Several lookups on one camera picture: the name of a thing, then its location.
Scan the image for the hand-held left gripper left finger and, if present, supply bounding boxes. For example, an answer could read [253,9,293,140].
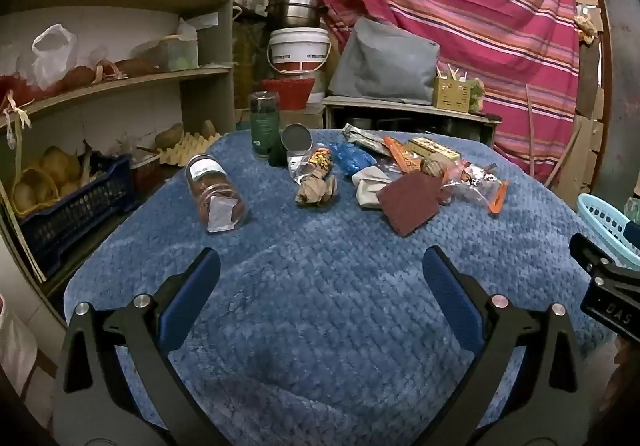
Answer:
[52,247,236,446]

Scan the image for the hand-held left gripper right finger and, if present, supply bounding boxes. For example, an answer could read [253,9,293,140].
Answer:
[422,246,588,446]

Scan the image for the light blue plastic basket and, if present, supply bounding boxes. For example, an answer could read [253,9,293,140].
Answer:
[577,193,640,267]

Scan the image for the maroon square sheet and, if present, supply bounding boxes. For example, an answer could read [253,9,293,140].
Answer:
[376,171,451,237]

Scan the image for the clear bag with orange print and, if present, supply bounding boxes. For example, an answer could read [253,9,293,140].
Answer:
[442,161,510,215]

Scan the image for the white paper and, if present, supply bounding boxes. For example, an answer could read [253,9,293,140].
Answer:
[351,166,401,211]

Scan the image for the orange wrapper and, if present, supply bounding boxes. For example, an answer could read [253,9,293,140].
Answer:
[384,136,426,174]

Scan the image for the brown paper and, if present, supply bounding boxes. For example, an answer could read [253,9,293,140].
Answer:
[295,174,338,209]

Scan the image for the blue plastic bag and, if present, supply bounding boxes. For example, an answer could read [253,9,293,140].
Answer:
[330,141,376,175]

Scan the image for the silver foil wrapper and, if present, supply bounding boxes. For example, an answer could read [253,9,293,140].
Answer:
[342,123,393,157]

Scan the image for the orange yellow snack packet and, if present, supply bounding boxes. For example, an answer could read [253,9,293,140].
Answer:
[295,146,335,181]

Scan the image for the clear jar with brown contents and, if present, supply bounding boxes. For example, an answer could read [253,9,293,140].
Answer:
[185,153,249,235]

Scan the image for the yellow egg tray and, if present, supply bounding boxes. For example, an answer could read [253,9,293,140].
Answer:
[159,131,223,167]

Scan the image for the wooden stick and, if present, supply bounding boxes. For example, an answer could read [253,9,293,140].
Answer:
[525,83,543,181]

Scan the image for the dark blue plastic crate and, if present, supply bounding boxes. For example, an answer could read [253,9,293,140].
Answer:
[17,155,138,279]

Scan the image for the yellow printed box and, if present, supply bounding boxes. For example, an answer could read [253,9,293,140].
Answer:
[407,138,461,161]

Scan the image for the wooden framed door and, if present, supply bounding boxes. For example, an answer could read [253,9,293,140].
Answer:
[597,0,640,199]

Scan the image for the green bottle with dark cap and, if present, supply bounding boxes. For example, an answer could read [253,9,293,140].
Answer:
[248,92,281,161]

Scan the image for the yellow net bag of potatoes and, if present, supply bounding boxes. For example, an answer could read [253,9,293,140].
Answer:
[10,146,81,217]

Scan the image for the low wooden cabinet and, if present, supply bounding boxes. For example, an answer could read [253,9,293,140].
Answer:
[322,96,502,149]

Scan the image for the green leafy vegetable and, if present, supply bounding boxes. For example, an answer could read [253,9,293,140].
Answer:
[467,78,486,111]

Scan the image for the yellow wicker box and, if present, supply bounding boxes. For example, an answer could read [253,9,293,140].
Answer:
[432,76,471,113]

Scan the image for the red woven basket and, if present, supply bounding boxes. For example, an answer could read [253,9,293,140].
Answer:
[260,78,316,110]

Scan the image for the sweet potato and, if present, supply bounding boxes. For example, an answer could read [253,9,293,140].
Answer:
[112,58,158,76]
[60,66,101,86]

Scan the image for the clear plastic container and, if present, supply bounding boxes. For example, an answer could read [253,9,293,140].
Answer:
[145,33,200,72]

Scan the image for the grey cushion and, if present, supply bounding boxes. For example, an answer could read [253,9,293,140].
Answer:
[327,17,441,102]

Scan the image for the white plastic bucket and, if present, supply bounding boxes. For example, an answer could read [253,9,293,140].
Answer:
[267,27,332,75]

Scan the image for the pink striped cloth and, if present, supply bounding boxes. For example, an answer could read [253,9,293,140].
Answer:
[302,0,581,187]

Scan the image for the white plastic bag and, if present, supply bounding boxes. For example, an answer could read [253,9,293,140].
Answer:
[31,24,79,89]

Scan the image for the stacked steel pots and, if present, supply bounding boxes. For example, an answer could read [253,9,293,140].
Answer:
[265,0,321,29]

